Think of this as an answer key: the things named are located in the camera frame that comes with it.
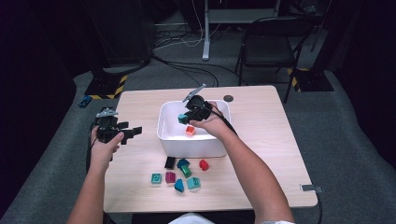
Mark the person's left hand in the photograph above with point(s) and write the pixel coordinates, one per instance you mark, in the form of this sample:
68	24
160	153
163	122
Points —
102	152

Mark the white plastic storage bin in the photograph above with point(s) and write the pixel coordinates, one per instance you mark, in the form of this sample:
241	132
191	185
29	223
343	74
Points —
193	149

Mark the black yellow striped stand base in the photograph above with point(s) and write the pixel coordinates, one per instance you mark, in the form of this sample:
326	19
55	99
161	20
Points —
102	87
311	81

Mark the black toy block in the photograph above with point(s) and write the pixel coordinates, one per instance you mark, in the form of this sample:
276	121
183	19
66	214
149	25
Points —
170	163

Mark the green toy block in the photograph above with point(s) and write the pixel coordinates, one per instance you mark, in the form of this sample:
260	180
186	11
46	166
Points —
186	171

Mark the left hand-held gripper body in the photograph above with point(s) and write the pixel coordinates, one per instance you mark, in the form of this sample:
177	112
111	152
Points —
107	126

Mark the metal table edge clamp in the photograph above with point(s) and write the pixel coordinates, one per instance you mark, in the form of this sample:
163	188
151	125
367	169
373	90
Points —
309	188

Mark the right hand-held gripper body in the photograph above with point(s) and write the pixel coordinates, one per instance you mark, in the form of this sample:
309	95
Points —
199	107

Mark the light blue toy block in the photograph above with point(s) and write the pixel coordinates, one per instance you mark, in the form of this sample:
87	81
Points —
179	186

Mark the black folding chair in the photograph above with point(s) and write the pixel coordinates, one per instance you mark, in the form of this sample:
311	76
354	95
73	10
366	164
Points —
267	49

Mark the person's right hand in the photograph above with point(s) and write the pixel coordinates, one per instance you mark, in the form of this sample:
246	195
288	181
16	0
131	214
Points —
214	124

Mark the orange toy block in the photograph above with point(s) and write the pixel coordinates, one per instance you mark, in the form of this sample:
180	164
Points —
190	130

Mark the white desk frame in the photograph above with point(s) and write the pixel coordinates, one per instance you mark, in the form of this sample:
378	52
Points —
205	37

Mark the magenta toy block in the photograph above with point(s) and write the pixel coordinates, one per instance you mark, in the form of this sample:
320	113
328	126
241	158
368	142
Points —
170	177

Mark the black table grommet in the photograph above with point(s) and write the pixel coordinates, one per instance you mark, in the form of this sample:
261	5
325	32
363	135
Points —
228	98

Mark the large dark box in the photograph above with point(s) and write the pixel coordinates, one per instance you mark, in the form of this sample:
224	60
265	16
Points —
124	31

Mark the teal toy block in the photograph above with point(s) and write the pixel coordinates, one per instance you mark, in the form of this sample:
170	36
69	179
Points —
156	178
182	118
193	183

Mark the red toy block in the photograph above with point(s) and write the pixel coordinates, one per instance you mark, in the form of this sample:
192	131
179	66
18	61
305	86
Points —
204	165

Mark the person's white shirt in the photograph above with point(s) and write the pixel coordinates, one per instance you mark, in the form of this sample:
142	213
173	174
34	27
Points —
190	219

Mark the small blue floor object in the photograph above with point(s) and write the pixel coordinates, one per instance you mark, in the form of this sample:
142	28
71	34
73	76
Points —
84	101

